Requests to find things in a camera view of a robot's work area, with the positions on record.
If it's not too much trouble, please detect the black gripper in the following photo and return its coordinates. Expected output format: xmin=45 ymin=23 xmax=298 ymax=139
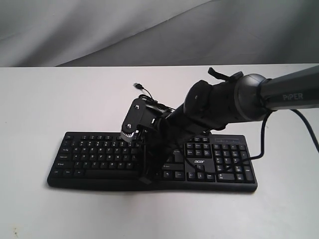
xmin=136 ymin=112 xmax=199 ymax=185

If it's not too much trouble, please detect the dark piper robot arm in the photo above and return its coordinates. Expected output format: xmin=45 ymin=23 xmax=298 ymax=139
xmin=132 ymin=67 xmax=319 ymax=184

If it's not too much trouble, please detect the black acer keyboard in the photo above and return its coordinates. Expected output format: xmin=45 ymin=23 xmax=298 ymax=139
xmin=47 ymin=132 xmax=258 ymax=192

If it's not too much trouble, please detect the grey backdrop cloth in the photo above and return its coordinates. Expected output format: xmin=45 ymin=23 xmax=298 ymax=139
xmin=0 ymin=0 xmax=319 ymax=67

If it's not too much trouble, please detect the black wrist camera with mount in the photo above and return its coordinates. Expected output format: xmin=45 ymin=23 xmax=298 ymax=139
xmin=120 ymin=98 xmax=164 ymax=142

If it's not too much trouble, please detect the black USB cable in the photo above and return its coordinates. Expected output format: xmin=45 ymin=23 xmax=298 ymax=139
xmin=133 ymin=82 xmax=175 ymax=113

